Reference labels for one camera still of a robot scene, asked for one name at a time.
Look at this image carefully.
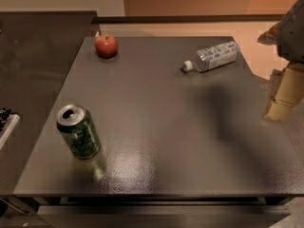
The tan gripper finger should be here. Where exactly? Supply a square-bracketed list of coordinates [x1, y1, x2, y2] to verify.
[264, 62, 304, 122]
[257, 22, 280, 46]

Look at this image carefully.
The clear blue plastic water bottle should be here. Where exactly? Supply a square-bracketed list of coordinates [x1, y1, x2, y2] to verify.
[181, 41, 240, 73]

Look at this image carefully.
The red apple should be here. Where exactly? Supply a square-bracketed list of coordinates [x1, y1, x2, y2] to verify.
[95, 34, 118, 59]

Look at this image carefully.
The green soda can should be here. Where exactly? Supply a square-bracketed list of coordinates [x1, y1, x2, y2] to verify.
[56, 104, 101, 160]

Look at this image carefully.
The white keyboard with black keys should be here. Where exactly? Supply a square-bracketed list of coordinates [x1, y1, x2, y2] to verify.
[0, 107, 20, 150]

